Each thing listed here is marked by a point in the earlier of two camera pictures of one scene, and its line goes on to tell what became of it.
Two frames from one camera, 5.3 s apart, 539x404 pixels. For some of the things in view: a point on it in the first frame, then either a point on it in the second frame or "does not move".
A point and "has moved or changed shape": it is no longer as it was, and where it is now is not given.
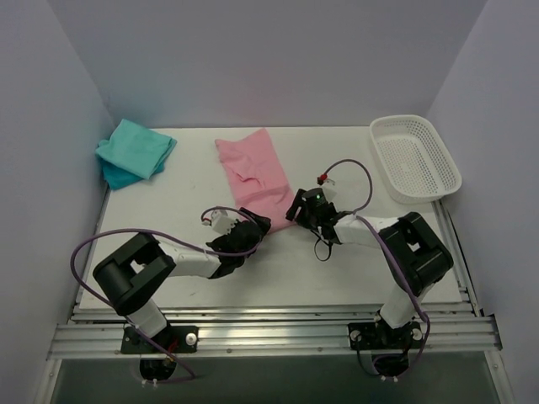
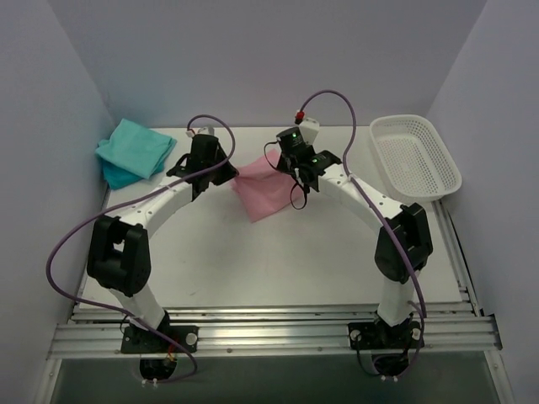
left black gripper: x=251 y=227 → x=202 y=172
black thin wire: x=326 y=241 → x=286 y=172
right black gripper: x=301 y=209 → x=303 y=171
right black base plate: x=376 y=336 does not move
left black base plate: x=174 y=339 does not move
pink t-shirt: x=261 y=183 has moved or changed shape
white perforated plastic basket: x=415 y=162 does not move
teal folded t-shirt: x=133 y=152 does not move
